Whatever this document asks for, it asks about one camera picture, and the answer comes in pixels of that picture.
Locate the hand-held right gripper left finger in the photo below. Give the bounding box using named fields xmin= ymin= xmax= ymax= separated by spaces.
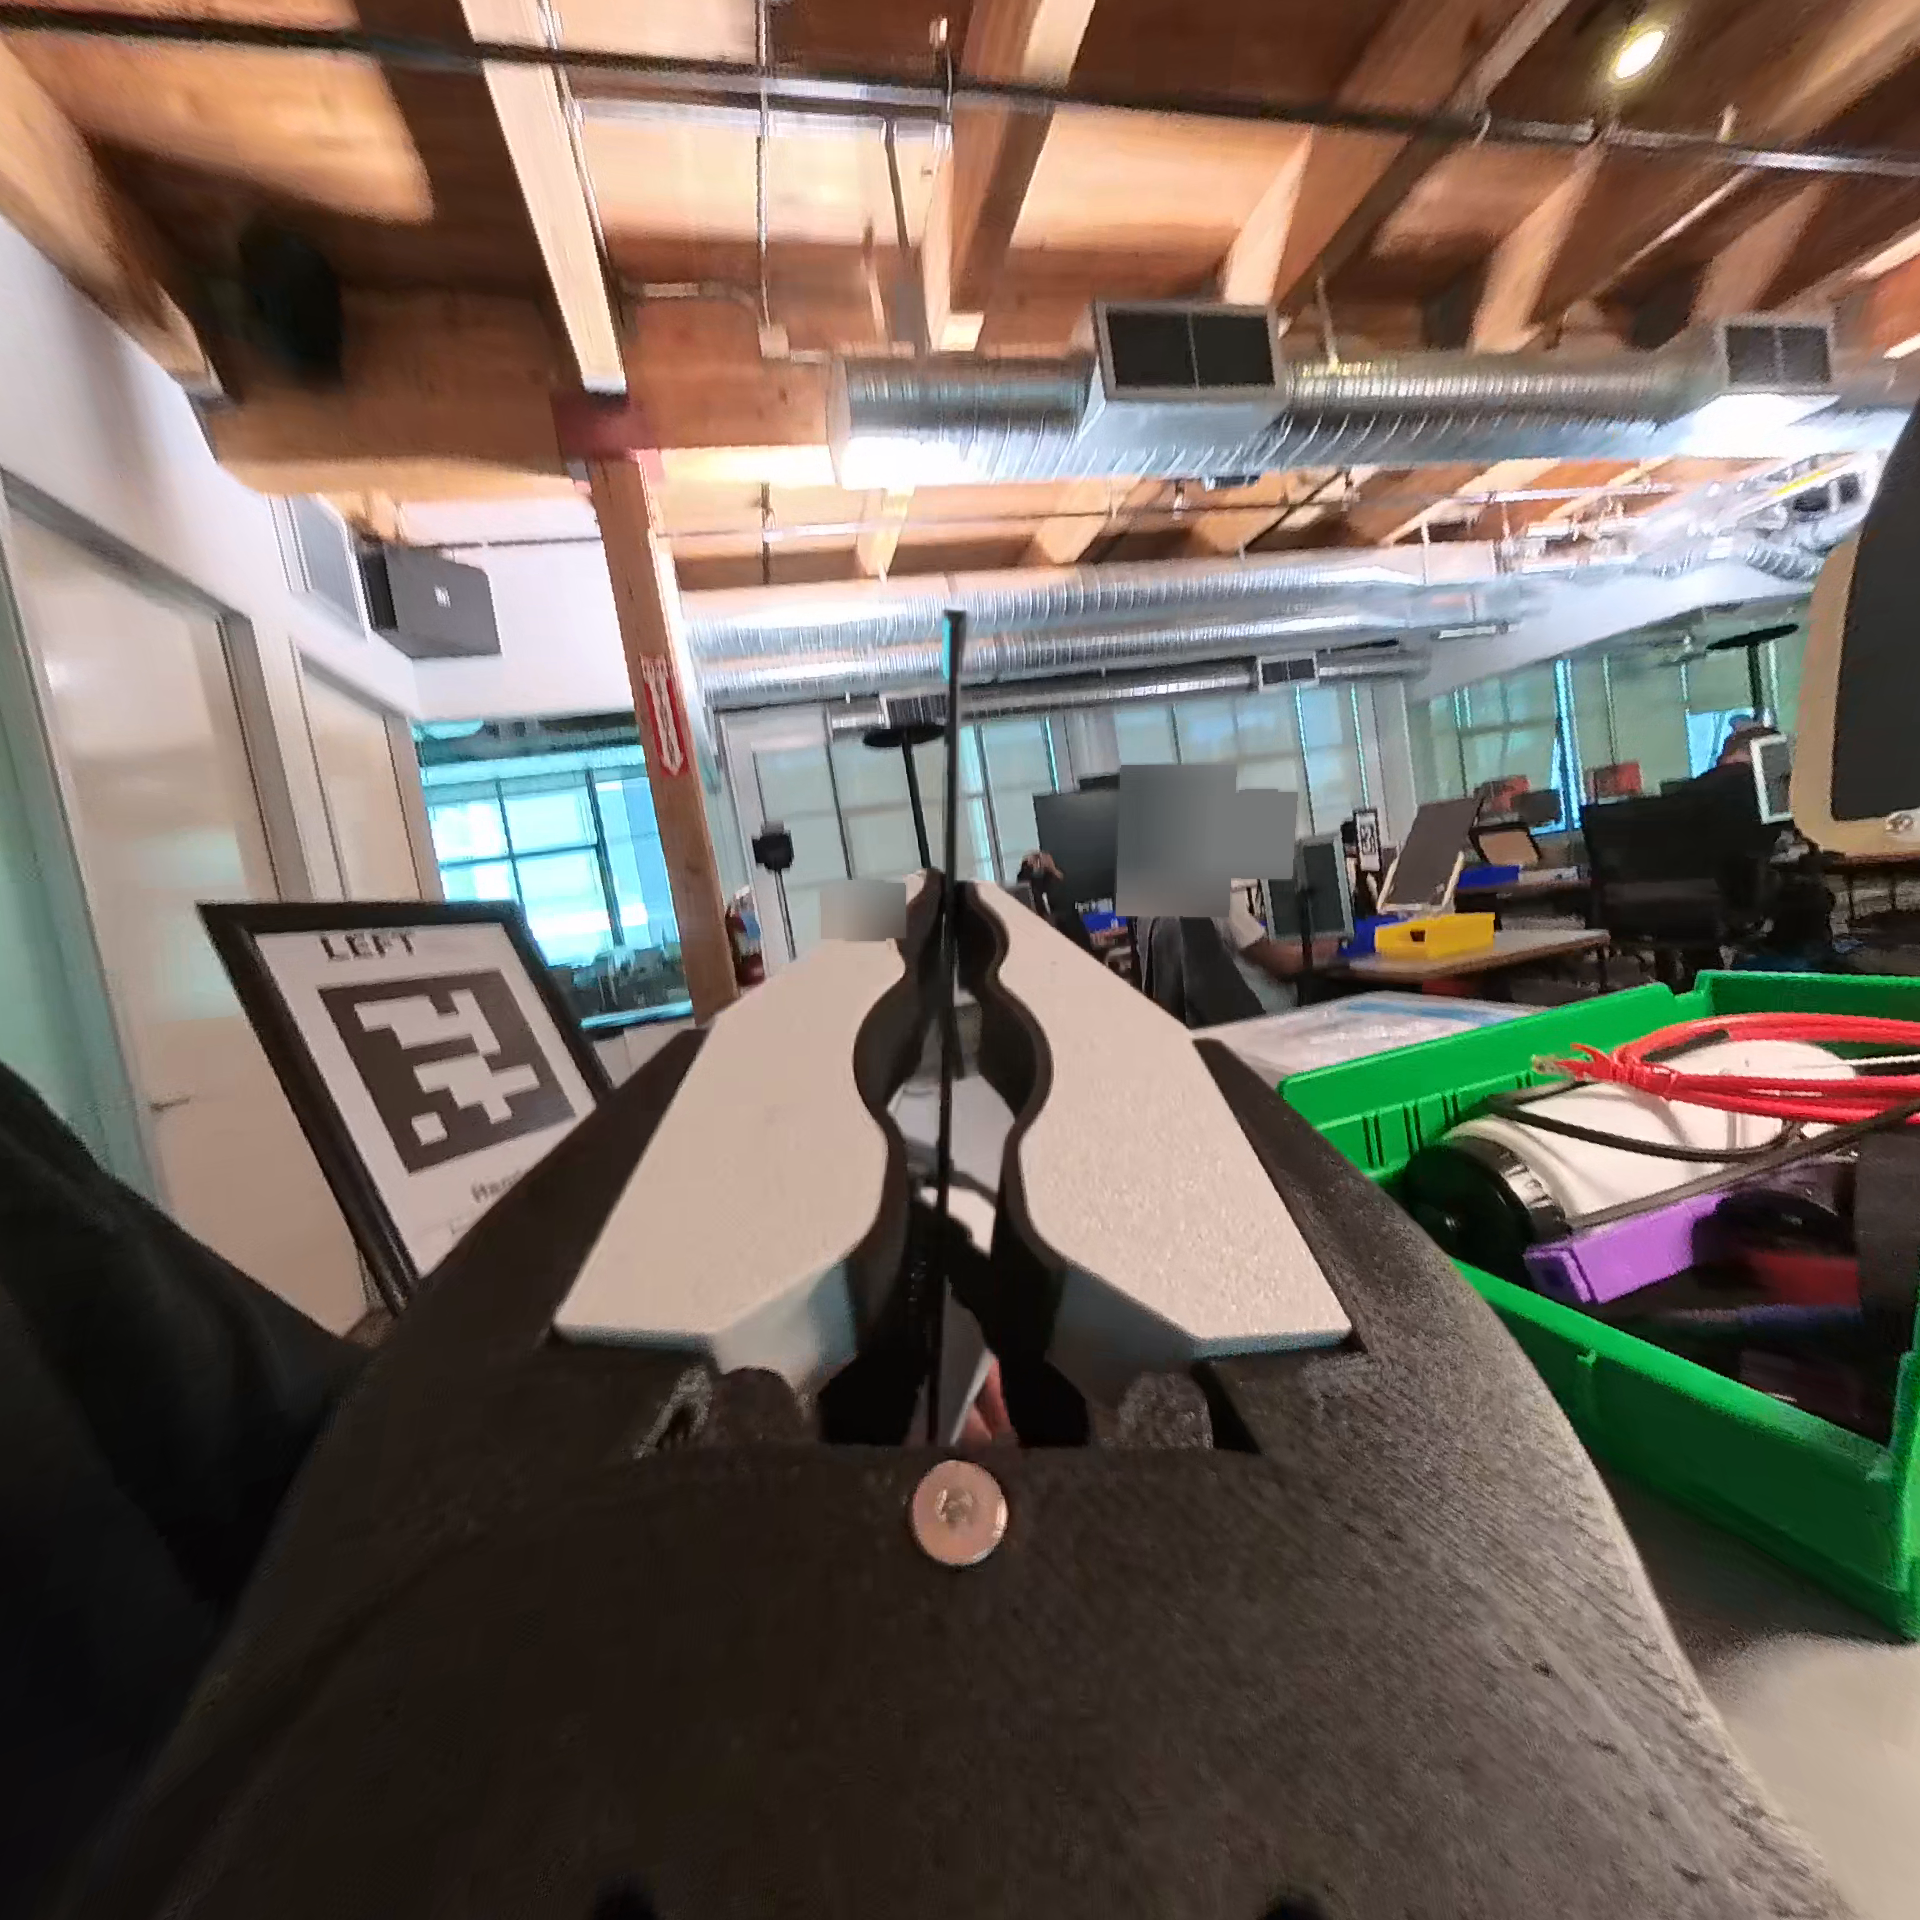
xmin=549 ymin=870 xmax=947 ymax=1374

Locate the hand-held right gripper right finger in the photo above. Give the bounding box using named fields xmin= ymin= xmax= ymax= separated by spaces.
xmin=960 ymin=879 xmax=1358 ymax=1366

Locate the black sheet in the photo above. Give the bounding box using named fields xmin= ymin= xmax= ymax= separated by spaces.
xmin=921 ymin=607 xmax=976 ymax=1448

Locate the green plastic bin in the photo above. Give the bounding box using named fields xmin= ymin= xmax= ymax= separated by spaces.
xmin=1279 ymin=969 xmax=1920 ymax=1641

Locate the clear bag of papers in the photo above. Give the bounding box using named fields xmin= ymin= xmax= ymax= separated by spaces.
xmin=1200 ymin=989 xmax=1535 ymax=1092

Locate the black-framed marker sign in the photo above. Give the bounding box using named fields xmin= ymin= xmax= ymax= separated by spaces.
xmin=198 ymin=901 xmax=616 ymax=1316

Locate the black monitor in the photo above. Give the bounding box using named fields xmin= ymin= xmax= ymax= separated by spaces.
xmin=1030 ymin=785 xmax=1127 ymax=905

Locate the white cylinder with black cap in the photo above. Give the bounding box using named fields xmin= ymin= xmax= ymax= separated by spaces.
xmin=1400 ymin=1036 xmax=1869 ymax=1249

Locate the small cream-framed board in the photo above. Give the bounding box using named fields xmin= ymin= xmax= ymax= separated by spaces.
xmin=1376 ymin=796 xmax=1491 ymax=913

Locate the wooden desk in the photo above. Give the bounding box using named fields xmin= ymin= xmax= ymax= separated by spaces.
xmin=1327 ymin=928 xmax=1613 ymax=1004

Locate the purple plastic part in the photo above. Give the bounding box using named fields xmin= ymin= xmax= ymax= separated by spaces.
xmin=1523 ymin=1190 xmax=1742 ymax=1308

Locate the red arrow sign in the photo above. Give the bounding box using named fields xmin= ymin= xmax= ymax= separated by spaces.
xmin=638 ymin=652 xmax=694 ymax=782

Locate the black disc-top floor stand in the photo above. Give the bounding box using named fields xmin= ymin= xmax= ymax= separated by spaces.
xmin=1707 ymin=621 xmax=1800 ymax=724
xmin=861 ymin=727 xmax=950 ymax=876

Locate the black office chair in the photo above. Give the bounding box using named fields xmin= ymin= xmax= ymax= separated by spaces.
xmin=1580 ymin=768 xmax=1800 ymax=984

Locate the red soft item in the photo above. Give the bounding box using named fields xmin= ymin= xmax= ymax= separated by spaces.
xmin=1702 ymin=1241 xmax=1864 ymax=1309

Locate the cream-framed black board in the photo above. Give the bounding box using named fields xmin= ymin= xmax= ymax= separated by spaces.
xmin=1790 ymin=401 xmax=1920 ymax=868

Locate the black ceiling pipe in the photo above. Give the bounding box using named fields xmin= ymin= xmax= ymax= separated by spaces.
xmin=0 ymin=0 xmax=1920 ymax=159

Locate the wooden post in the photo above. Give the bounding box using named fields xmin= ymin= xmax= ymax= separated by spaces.
xmin=585 ymin=450 xmax=741 ymax=994

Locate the black cable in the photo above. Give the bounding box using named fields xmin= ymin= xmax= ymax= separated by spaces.
xmin=1485 ymin=1087 xmax=1920 ymax=1224

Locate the red network cable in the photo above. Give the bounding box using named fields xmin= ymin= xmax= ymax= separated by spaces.
xmin=1529 ymin=1012 xmax=1920 ymax=1129

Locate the slim silver air duct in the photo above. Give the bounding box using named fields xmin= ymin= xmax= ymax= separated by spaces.
xmin=681 ymin=540 xmax=1524 ymax=710

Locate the black wall speaker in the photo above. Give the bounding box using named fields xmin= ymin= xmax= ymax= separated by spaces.
xmin=357 ymin=540 xmax=504 ymax=663

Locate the large silver air duct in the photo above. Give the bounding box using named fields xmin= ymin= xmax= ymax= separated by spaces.
xmin=829 ymin=300 xmax=1920 ymax=484

